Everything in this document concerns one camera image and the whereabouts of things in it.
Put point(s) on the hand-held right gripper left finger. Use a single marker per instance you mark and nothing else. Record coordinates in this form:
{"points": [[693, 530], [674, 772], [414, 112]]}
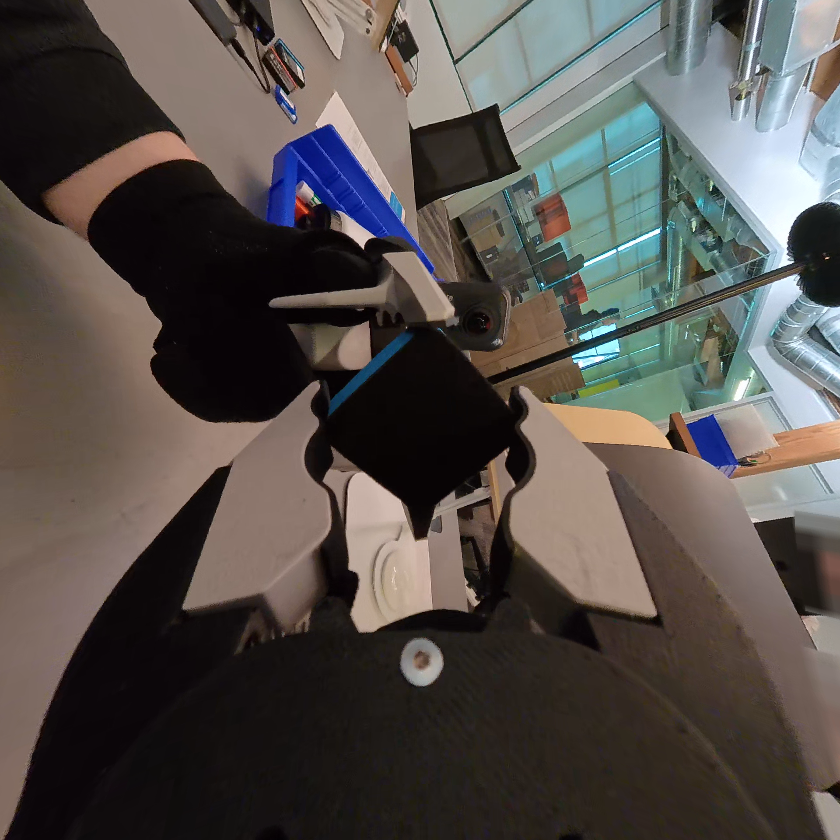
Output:
{"points": [[262, 525]]}

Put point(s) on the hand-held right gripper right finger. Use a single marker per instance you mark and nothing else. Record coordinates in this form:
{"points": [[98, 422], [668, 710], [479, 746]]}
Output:
{"points": [[577, 531]]}

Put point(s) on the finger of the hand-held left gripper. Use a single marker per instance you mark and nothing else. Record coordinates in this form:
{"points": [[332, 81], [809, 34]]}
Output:
{"points": [[334, 348], [420, 289]]}

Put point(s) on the blue felt eraser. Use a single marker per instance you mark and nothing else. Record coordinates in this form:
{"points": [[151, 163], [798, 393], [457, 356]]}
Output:
{"points": [[426, 420]]}

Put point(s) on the blue plastic bin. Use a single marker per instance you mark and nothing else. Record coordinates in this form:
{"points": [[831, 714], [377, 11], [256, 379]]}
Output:
{"points": [[289, 197]]}

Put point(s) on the person's left forearm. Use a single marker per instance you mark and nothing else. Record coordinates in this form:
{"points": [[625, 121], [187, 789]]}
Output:
{"points": [[65, 85]]}

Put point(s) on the person's left hand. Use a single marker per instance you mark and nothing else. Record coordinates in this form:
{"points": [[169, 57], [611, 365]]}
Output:
{"points": [[210, 295]]}

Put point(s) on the white bottle with black cap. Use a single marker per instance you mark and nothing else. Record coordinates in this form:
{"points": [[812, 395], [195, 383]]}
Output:
{"points": [[351, 231]]}

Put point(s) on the orange translucent cover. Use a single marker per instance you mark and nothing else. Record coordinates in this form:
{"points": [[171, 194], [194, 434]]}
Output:
{"points": [[574, 290], [551, 216]]}

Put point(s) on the wooden board with black mat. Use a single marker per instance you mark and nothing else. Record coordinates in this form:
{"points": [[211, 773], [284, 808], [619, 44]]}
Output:
{"points": [[689, 499]]}

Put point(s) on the black office chair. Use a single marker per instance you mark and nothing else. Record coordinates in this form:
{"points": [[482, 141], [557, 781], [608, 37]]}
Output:
{"points": [[459, 157]]}

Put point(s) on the white paper sheet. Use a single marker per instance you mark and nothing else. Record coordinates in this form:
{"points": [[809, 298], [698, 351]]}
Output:
{"points": [[371, 161]]}

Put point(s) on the red marker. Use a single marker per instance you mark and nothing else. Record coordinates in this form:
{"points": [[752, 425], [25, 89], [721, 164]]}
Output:
{"points": [[303, 210]]}

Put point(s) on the white green marker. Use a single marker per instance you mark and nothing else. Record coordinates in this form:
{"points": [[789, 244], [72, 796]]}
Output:
{"points": [[308, 192]]}

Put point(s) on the small blue crate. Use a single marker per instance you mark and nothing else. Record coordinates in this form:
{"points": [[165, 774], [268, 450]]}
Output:
{"points": [[709, 443]]}

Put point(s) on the black slanted pole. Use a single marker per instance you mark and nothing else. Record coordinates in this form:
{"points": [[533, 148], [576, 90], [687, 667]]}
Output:
{"points": [[656, 315]]}

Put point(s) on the small blue card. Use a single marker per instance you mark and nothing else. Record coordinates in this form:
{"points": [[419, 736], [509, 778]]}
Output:
{"points": [[286, 105]]}

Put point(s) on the wooden beam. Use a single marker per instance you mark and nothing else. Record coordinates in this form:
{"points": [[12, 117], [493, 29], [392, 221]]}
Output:
{"points": [[807, 441]]}

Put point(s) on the small printed packet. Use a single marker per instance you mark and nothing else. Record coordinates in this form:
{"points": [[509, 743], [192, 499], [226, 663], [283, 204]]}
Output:
{"points": [[285, 65]]}

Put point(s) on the black charger box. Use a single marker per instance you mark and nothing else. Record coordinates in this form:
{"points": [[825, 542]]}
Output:
{"points": [[256, 16]]}

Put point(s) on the black flat device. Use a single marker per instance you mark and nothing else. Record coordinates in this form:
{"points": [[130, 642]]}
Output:
{"points": [[210, 14]]}

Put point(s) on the bent silver duct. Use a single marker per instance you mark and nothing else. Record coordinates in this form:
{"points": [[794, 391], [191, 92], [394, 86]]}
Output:
{"points": [[800, 341]]}

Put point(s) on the short silver duct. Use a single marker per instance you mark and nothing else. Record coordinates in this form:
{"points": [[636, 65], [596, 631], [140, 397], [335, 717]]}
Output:
{"points": [[689, 33]]}

